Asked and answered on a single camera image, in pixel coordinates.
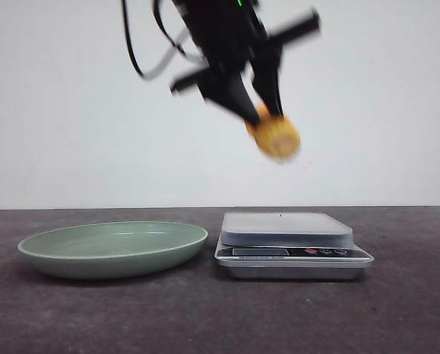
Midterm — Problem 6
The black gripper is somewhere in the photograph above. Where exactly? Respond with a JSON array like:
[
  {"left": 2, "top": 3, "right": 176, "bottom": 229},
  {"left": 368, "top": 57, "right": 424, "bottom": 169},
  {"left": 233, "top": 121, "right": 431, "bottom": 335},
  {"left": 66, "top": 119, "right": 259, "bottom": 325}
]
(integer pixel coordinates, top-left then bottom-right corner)
[{"left": 171, "top": 1, "right": 320, "bottom": 125}]

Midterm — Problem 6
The yellow corn cob piece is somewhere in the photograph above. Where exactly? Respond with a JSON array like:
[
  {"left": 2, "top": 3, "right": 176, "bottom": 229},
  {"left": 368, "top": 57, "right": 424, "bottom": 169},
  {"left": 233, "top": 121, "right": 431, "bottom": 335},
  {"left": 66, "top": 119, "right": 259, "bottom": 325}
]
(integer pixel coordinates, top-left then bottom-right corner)
[{"left": 245, "top": 104, "right": 301, "bottom": 162}]

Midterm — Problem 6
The silver digital kitchen scale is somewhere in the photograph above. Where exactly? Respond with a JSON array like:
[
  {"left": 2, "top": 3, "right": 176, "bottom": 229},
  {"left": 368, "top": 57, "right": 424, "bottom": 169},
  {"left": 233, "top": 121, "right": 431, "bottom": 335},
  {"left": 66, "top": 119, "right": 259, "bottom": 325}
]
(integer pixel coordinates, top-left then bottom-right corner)
[{"left": 214, "top": 212, "right": 374, "bottom": 280}]

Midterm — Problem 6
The green oval plate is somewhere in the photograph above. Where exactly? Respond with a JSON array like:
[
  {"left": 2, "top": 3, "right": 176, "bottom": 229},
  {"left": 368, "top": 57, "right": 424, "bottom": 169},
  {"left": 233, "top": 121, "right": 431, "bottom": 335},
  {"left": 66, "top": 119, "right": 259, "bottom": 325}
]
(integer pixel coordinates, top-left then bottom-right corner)
[{"left": 18, "top": 221, "right": 208, "bottom": 280}]

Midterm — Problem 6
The black cable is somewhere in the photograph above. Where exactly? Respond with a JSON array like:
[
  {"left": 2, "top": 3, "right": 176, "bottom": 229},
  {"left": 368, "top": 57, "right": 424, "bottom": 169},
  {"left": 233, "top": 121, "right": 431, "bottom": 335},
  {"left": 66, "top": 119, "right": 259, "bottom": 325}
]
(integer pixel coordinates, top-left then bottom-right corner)
[{"left": 119, "top": 0, "right": 202, "bottom": 81}]

